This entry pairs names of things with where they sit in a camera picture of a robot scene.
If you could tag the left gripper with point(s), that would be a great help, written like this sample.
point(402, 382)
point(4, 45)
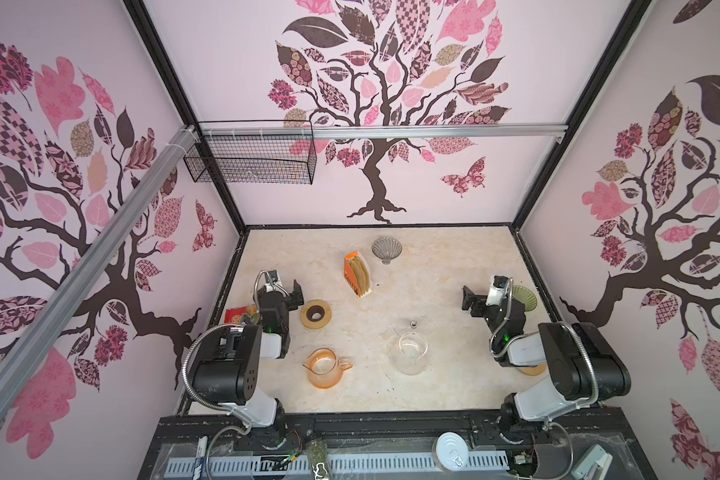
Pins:
point(291, 294)

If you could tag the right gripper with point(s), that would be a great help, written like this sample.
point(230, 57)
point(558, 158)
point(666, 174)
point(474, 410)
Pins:
point(477, 300)

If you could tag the clear glass carafe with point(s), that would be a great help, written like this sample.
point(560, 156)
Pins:
point(409, 351)

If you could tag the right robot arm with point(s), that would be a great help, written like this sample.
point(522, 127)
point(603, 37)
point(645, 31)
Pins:
point(611, 372)

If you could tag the green glass dripper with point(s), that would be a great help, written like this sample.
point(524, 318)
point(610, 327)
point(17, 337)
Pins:
point(526, 297)

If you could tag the red snack packet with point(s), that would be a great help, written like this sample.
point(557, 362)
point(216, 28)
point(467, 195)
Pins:
point(241, 316)

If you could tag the orange glass pitcher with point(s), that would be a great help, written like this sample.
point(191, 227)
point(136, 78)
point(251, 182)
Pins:
point(325, 369)

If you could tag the white paper cup lid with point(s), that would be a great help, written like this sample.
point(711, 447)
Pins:
point(451, 452)

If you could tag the white marker pen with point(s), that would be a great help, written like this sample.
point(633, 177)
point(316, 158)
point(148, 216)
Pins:
point(200, 458)

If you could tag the black wire basket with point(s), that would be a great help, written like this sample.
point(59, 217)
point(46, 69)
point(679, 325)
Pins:
point(254, 151)

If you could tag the white cable duct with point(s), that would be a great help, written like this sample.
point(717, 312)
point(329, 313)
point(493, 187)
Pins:
point(339, 464)

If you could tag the back aluminium rail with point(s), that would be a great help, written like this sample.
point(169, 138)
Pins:
point(383, 132)

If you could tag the aluminium rail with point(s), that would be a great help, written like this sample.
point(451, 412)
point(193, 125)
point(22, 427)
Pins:
point(32, 346)
point(383, 132)

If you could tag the left aluminium rail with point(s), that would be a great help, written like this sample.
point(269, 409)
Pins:
point(32, 346)

